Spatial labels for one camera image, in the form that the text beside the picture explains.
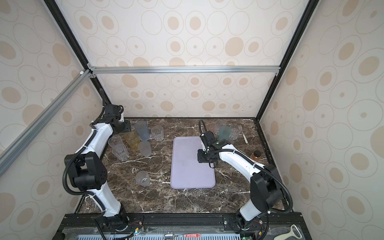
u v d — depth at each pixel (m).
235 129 1.09
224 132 1.06
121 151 0.98
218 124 1.12
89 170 0.48
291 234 0.70
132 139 0.96
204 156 0.76
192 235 0.70
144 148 0.99
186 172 0.90
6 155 0.51
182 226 0.74
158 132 1.08
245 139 1.06
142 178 0.87
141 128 1.16
